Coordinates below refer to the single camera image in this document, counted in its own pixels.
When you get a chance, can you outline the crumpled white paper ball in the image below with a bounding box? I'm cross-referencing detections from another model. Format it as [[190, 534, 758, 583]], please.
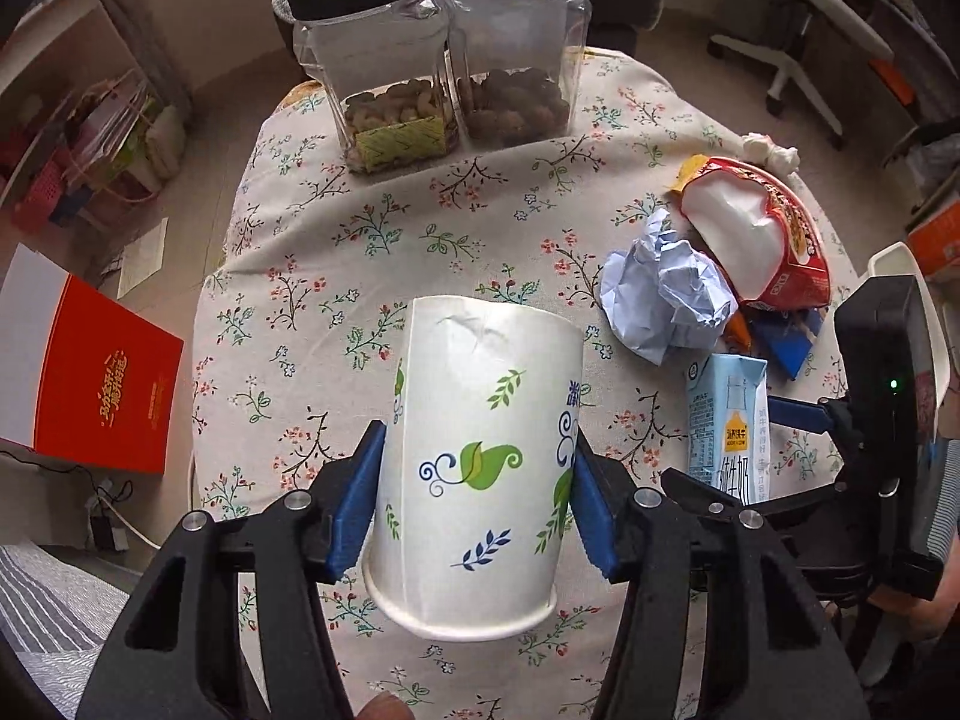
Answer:
[[599, 208, 739, 366]]

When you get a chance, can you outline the light blue milk carton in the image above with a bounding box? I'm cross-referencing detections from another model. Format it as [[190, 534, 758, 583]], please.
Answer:
[[686, 355, 771, 504]]

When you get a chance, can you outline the blue snack wrapper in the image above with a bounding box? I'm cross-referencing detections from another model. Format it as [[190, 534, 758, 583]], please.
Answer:
[[747, 309, 827, 380]]

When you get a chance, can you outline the red noodle snack bag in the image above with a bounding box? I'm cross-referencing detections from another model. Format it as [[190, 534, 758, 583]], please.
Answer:
[[672, 154, 832, 312]]

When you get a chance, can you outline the white office chair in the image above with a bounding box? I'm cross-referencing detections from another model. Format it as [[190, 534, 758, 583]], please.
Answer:
[[706, 0, 958, 149]]

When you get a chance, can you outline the white trash bin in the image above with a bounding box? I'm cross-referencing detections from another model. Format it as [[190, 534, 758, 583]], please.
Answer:
[[867, 242, 950, 421]]

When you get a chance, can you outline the person's right hand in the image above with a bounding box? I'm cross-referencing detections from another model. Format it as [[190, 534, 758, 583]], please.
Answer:
[[869, 577, 958, 642]]

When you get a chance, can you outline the white floral paper cup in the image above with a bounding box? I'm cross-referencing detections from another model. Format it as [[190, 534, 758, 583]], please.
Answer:
[[361, 296, 584, 642]]

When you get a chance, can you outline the clear jar with brown nuts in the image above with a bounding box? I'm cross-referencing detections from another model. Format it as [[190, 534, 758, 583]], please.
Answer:
[[446, 0, 592, 149]]

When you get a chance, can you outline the floral tablecloth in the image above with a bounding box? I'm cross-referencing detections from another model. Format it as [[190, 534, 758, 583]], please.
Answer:
[[192, 49, 743, 718]]

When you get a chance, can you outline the clear jar with cashews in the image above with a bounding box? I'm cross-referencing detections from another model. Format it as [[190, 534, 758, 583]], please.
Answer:
[[286, 0, 459, 174]]

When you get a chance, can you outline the white curved bookshelf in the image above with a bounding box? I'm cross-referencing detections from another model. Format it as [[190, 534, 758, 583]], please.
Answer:
[[2, 0, 192, 234]]

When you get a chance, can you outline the white tissue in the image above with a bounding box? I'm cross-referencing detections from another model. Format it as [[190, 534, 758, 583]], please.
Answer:
[[742, 132, 800, 177]]

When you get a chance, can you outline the red and white box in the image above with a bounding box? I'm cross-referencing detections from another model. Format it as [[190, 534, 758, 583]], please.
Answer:
[[0, 245, 184, 475]]

